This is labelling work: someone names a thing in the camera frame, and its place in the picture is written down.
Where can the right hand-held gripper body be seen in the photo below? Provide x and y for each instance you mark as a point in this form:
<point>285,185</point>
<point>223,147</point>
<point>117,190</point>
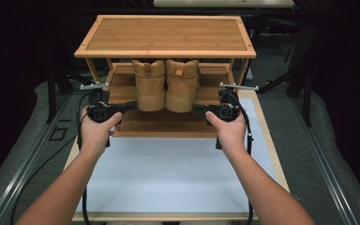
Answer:
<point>228,109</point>

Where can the wooden shoe rack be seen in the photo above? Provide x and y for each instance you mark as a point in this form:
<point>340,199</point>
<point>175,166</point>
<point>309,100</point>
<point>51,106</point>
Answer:
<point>168,34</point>

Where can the person's left hand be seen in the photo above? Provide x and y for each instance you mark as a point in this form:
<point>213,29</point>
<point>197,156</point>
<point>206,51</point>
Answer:
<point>95,134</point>

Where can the white table mat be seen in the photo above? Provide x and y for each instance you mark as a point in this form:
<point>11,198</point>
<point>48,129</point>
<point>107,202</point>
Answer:
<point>168,172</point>

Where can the person's right hand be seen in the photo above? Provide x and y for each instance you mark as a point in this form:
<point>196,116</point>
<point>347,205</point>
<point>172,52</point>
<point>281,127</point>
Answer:
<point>231,134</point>

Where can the black metal stand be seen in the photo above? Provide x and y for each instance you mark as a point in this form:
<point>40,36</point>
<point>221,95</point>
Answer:
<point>306,90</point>
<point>51,93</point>

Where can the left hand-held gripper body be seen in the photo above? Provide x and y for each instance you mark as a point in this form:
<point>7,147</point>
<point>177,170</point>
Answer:
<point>101,109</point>

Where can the tan suede boot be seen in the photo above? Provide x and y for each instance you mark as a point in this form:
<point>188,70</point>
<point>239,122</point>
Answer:
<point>181,90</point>
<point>150,87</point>

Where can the metal floor rail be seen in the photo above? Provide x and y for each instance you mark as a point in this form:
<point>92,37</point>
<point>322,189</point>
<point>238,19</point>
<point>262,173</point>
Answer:
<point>22,175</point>
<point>325,168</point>

